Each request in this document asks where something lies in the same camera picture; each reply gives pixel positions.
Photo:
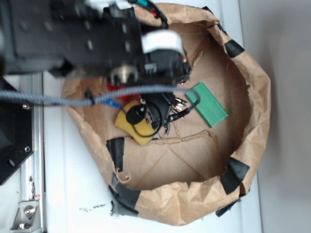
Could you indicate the yellow sponge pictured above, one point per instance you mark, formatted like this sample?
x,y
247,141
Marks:
x,y
132,120

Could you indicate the brown paper bag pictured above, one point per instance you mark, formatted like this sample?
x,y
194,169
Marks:
x,y
196,169

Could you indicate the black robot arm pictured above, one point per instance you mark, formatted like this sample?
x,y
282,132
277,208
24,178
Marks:
x,y
29,40

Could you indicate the metal corner bracket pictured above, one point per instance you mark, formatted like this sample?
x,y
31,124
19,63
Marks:
x,y
27,219

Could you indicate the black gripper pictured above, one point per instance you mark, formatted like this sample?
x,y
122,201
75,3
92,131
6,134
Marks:
x,y
115,43

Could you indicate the aluminium extrusion rail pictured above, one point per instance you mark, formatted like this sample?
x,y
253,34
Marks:
x,y
32,171

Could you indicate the silver keys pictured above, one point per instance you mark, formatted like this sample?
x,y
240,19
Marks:
x,y
178,109

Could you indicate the green rectangular block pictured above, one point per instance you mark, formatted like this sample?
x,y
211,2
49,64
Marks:
x,y
208,107

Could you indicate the red crumpled paper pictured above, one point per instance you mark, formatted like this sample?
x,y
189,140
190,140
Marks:
x,y
119,92

